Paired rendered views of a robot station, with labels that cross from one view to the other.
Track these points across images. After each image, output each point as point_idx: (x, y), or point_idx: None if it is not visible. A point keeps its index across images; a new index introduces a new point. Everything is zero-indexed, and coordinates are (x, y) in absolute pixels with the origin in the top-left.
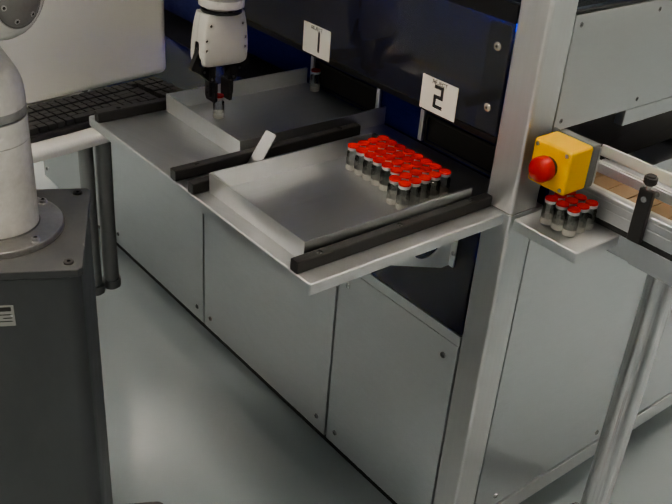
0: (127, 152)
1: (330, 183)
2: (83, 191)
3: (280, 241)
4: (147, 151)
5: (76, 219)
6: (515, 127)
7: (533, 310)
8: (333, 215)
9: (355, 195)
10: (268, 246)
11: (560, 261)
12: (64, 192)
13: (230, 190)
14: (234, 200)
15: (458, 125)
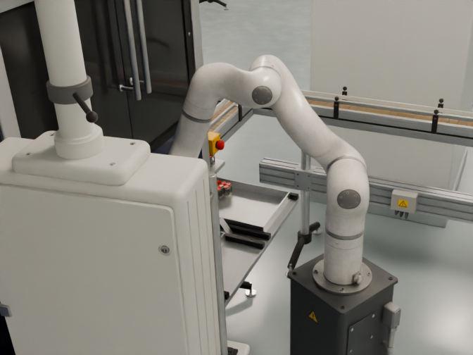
0: (244, 279)
1: (224, 213)
2: (291, 273)
3: (284, 205)
4: (244, 267)
5: (313, 262)
6: (206, 145)
7: None
8: (251, 203)
9: (229, 205)
10: (288, 208)
11: None
12: (297, 277)
13: (270, 218)
14: (272, 220)
15: None
